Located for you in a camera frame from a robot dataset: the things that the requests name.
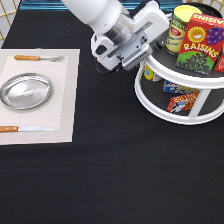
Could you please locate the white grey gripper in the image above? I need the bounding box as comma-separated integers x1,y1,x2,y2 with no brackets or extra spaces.
91,0,169,71

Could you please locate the white two-tier lazy Susan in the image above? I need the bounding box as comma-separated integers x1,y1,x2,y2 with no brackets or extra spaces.
134,50,224,125

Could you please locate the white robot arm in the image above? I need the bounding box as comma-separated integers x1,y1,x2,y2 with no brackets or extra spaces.
62,0,169,70

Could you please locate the silver metal plate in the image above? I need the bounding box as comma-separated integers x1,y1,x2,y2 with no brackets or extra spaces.
0,73,53,110

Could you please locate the yellow blue can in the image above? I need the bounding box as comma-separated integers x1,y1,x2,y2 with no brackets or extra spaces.
144,65,161,82

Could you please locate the blue yellow small box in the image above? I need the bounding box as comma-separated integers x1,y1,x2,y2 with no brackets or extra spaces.
163,80,190,94

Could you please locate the yellow green parmesan canister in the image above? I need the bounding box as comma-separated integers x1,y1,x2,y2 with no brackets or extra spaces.
165,5,201,56

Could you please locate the red raisins box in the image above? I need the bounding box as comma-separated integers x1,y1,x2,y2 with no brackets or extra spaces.
176,13,224,75

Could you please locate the red butter box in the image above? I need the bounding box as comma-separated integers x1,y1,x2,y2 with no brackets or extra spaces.
214,52,224,72

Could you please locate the beige woven placemat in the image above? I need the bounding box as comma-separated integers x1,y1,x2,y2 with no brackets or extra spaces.
0,49,80,145

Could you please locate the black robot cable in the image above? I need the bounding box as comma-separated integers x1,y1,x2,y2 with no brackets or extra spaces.
94,56,118,75

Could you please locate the wooden handled fork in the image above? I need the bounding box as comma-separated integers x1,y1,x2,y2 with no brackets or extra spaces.
14,55,64,62

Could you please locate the wooden handled knife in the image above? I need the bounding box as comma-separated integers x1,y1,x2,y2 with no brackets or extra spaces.
0,126,57,133

